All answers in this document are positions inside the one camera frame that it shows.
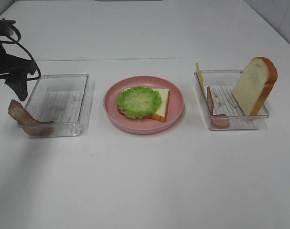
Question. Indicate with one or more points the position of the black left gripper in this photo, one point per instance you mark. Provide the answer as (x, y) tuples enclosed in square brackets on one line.
[(12, 68)]

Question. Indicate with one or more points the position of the brown bacon strip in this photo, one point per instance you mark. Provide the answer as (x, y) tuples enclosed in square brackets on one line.
[(22, 116)]

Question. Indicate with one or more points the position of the green lettuce leaf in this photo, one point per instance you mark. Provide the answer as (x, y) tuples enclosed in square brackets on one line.
[(138, 102)]

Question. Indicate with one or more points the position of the bread slice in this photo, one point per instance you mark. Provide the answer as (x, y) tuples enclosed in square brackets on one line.
[(161, 113), (255, 84)]

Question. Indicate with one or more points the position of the yellow cheese slice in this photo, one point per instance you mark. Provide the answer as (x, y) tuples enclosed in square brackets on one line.
[(200, 77)]

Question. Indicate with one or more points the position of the pink ham bacon slice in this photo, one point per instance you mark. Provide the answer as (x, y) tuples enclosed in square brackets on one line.
[(217, 120)]

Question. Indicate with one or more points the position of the left clear plastic tray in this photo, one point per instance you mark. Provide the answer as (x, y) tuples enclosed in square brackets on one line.
[(62, 105)]

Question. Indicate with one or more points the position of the clear plastic tray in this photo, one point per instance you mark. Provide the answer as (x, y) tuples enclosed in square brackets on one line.
[(62, 105), (221, 83)]

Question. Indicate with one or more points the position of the pink round plate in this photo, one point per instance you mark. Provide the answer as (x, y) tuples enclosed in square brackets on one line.
[(143, 126)]

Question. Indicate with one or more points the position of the right clear plastic tray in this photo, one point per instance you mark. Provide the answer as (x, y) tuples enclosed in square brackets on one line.
[(221, 83)]

